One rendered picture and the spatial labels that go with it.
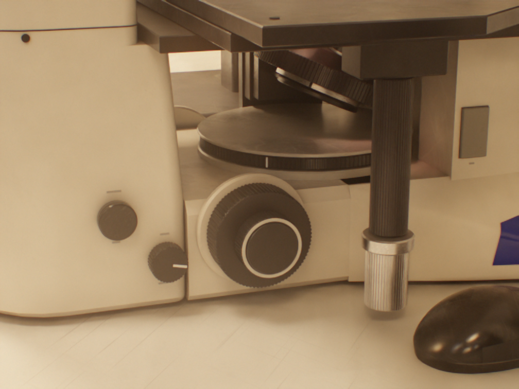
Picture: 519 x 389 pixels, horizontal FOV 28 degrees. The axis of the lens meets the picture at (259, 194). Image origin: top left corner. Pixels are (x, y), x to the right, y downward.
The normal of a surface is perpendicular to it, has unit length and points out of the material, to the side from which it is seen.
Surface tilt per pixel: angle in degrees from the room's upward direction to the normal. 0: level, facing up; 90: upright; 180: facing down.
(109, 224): 90
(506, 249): 81
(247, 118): 0
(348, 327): 0
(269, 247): 90
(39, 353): 0
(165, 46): 90
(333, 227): 90
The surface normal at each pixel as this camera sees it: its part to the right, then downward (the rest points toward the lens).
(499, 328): 0.16, -0.32
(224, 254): 0.32, 0.29
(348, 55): -0.95, 0.10
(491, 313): -0.01, -0.66
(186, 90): 0.00, -0.95
